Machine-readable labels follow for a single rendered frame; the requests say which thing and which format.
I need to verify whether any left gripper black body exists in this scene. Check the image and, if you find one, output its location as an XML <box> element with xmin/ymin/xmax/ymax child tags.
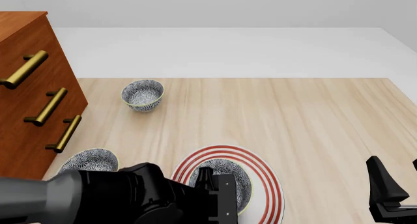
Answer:
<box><xmin>207</xmin><ymin>173</ymin><xmax>239</xmax><ymax>224</ymax></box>

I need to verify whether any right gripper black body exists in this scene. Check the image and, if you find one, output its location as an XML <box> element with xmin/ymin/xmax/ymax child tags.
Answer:
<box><xmin>368</xmin><ymin>201</ymin><xmax>417</xmax><ymax>224</ymax></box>

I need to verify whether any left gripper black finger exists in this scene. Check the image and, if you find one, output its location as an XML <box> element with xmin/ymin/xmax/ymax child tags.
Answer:
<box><xmin>196</xmin><ymin>167</ymin><xmax>215</xmax><ymax>193</ymax></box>

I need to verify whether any patterned bowl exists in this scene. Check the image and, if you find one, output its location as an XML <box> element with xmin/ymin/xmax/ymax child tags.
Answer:
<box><xmin>188</xmin><ymin>158</ymin><xmax>253</xmax><ymax>216</ymax></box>
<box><xmin>57</xmin><ymin>148</ymin><xmax>120</xmax><ymax>175</ymax></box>
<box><xmin>121</xmin><ymin>79</ymin><xmax>165</xmax><ymax>113</ymax></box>

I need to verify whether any white plate with red rings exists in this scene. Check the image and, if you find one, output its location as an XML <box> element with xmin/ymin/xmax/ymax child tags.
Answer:
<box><xmin>170</xmin><ymin>144</ymin><xmax>285</xmax><ymax>224</ymax></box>

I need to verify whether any wooden cabinet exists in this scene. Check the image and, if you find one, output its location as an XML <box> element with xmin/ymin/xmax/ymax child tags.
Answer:
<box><xmin>0</xmin><ymin>11</ymin><xmax>89</xmax><ymax>181</ymax></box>

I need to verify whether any small brass drawer handle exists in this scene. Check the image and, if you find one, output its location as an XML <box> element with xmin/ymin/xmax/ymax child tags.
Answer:
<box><xmin>44</xmin><ymin>115</ymin><xmax>83</xmax><ymax>154</ymax></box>

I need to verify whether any medium brass drawer handle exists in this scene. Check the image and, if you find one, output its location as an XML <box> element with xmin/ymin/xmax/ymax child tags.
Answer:
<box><xmin>23</xmin><ymin>87</ymin><xmax>68</xmax><ymax>128</ymax></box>

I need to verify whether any large brass drawer handle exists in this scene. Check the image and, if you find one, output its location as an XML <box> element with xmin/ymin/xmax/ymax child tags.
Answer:
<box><xmin>0</xmin><ymin>49</ymin><xmax>50</xmax><ymax>91</ymax></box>

